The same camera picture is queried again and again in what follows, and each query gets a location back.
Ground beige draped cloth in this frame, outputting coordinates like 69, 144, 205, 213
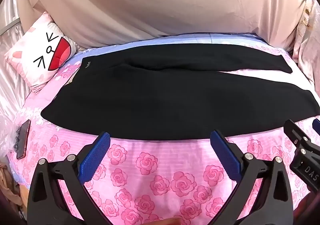
16, 0, 308, 49

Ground brown cloth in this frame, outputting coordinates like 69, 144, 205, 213
0, 163, 28, 217

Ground pink rose print bed sheet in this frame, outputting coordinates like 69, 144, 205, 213
6, 32, 320, 225

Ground black pants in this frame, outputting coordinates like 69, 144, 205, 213
41, 45, 320, 141

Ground black cable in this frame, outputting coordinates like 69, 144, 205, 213
13, 127, 22, 154

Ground cartoon face pillow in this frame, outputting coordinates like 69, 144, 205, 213
4, 12, 80, 94

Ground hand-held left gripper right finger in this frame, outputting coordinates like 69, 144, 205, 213
210, 130, 293, 225

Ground floral beige curtain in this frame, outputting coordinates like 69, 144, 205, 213
290, 0, 320, 97

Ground silver satin curtain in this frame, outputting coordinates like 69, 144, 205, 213
0, 0, 34, 158

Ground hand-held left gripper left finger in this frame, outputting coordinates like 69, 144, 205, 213
27, 131, 111, 225

